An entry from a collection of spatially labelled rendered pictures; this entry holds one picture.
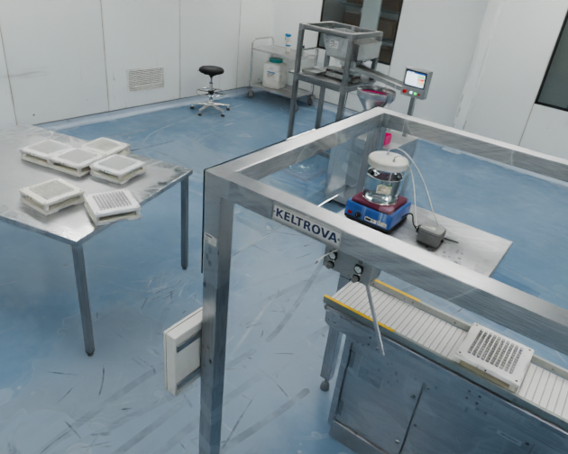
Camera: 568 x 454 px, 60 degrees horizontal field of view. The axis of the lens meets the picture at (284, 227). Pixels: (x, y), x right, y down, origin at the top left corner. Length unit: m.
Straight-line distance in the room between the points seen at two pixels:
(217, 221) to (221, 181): 0.12
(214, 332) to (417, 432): 1.18
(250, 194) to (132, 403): 1.86
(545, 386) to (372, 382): 0.70
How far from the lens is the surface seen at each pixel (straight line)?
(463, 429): 2.32
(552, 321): 1.04
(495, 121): 7.05
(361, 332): 2.19
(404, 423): 2.45
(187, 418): 2.81
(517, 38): 6.90
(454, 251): 1.93
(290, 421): 2.83
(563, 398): 2.20
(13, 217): 2.95
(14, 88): 6.36
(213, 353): 1.68
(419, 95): 4.66
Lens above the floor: 2.20
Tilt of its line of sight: 30 degrees down
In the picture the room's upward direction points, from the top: 7 degrees clockwise
